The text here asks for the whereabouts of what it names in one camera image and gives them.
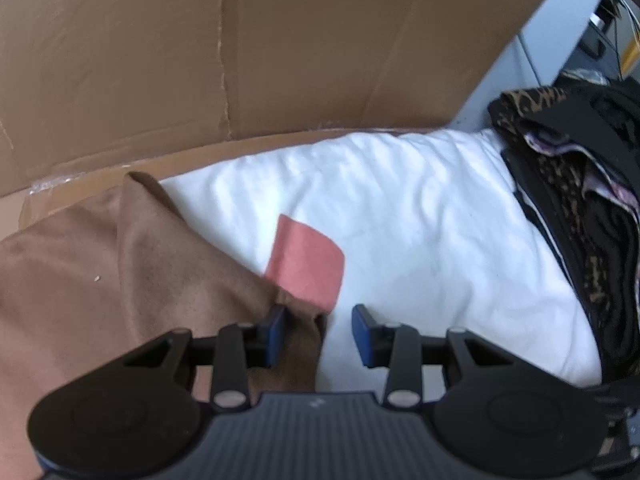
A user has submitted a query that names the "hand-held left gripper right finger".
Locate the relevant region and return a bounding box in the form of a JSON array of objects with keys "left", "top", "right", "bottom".
[{"left": 351, "top": 304, "right": 516, "bottom": 408}]

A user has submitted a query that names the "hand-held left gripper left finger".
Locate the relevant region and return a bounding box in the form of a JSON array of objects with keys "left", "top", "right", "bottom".
[{"left": 122, "top": 305, "right": 287, "bottom": 408}]

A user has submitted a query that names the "brown shirt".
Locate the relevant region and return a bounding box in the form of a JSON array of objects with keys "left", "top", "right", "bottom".
[{"left": 0, "top": 171, "right": 328, "bottom": 480}]

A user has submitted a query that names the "pile of dark clothes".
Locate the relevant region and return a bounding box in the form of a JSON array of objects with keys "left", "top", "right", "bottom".
[{"left": 502, "top": 82, "right": 640, "bottom": 386}]

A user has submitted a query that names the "bear printed bed sheet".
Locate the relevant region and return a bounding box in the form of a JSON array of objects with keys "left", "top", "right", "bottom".
[{"left": 159, "top": 127, "right": 603, "bottom": 393}]

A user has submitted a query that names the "purple floral cloth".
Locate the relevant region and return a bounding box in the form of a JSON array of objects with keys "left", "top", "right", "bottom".
[{"left": 522, "top": 132, "right": 640, "bottom": 211}]

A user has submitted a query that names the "large brown cardboard sheet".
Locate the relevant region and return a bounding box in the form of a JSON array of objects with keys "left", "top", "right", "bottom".
[{"left": 0, "top": 0, "right": 560, "bottom": 231}]

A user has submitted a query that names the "leopard print cloth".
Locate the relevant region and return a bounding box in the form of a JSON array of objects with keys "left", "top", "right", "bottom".
[{"left": 487, "top": 86, "right": 640, "bottom": 321}]

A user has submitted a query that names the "dark bag with yellow cord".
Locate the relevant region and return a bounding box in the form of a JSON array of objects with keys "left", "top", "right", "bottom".
[{"left": 565, "top": 0, "right": 640, "bottom": 83}]

